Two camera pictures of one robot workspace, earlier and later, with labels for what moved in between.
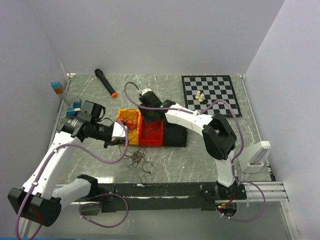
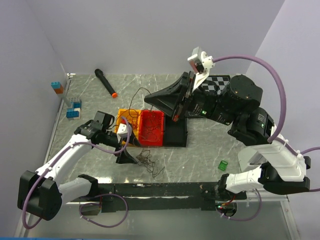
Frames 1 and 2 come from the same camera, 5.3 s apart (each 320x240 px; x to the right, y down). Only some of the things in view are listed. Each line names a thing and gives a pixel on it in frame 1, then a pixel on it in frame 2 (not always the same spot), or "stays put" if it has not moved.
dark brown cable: x=137 y=157 → x=147 y=159
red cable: x=132 y=121 stays put
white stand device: x=253 y=157 stays put
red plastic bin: x=151 y=133 stays put
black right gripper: x=146 y=116 → x=171 y=98
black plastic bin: x=174 y=135 stays put
